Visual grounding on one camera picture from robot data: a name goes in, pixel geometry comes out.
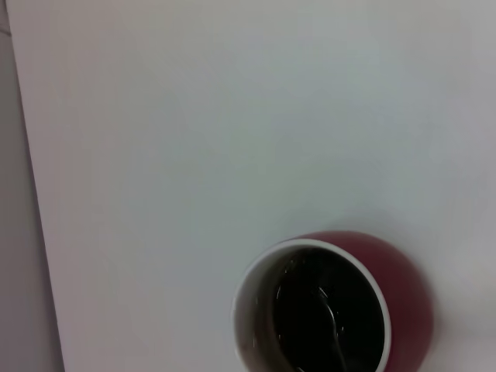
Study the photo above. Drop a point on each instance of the red ceramic mug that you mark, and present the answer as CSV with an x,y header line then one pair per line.
x,y
403,279

